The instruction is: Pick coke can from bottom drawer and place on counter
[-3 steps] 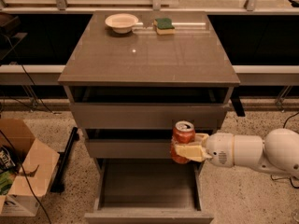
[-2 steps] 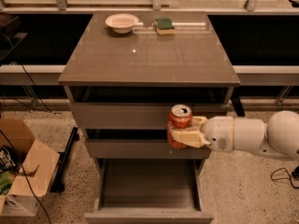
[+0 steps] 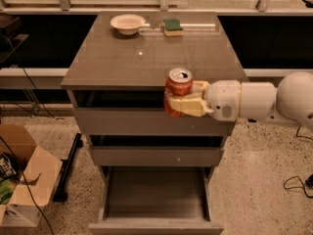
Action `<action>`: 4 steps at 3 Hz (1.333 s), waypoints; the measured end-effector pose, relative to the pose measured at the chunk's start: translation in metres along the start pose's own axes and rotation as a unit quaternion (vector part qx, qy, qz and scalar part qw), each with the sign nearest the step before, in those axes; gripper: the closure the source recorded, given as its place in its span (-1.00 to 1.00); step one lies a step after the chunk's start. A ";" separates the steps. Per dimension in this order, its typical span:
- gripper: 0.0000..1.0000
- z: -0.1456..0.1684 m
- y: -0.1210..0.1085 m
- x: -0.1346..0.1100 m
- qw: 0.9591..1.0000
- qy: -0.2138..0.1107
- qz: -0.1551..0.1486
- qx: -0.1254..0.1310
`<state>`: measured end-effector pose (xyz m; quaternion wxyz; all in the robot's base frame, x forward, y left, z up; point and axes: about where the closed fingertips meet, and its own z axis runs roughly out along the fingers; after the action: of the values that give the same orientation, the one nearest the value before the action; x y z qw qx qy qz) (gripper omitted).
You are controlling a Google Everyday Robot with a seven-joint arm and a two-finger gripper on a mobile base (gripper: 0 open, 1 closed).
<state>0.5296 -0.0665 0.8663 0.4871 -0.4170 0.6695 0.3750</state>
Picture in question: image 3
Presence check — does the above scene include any grey drawer cabinet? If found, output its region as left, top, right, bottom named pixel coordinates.
left=61, top=11, right=252, bottom=168

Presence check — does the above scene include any grey middle drawer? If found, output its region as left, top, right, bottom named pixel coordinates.
left=89, top=135, right=224, bottom=166

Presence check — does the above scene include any metal window railing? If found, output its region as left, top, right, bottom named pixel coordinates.
left=0, top=0, right=313, bottom=16

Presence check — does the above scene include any black cable left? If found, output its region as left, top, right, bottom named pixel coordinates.
left=0, top=32, right=57, bottom=235

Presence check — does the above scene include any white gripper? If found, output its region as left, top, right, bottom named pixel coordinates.
left=164, top=80, right=241, bottom=121

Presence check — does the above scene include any grey drawer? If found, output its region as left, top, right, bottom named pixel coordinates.
left=67, top=88, right=235, bottom=136
left=89, top=166, right=223, bottom=235
left=89, top=135, right=224, bottom=166

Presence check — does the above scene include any green yellow sponge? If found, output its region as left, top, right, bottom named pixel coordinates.
left=161, top=19, right=183, bottom=36

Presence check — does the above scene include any grey bottom drawer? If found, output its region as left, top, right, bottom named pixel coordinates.
left=89, top=166, right=223, bottom=235

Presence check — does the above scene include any green snack bag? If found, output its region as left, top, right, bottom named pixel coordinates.
left=0, top=178, right=18, bottom=205

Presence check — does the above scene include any cardboard box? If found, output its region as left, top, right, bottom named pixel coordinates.
left=0, top=124, right=63, bottom=227

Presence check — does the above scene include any white bowl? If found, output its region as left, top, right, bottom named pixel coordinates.
left=111, top=14, right=146, bottom=35

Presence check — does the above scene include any grey top drawer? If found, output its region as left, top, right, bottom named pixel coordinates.
left=67, top=88, right=235, bottom=136

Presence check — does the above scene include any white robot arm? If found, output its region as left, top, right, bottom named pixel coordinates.
left=163, top=68, right=313, bottom=130

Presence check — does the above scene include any black floor bar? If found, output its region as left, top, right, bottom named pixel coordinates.
left=53, top=133, right=83, bottom=203

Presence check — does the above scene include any black chip bag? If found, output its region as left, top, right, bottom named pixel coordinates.
left=0, top=153, right=17, bottom=181

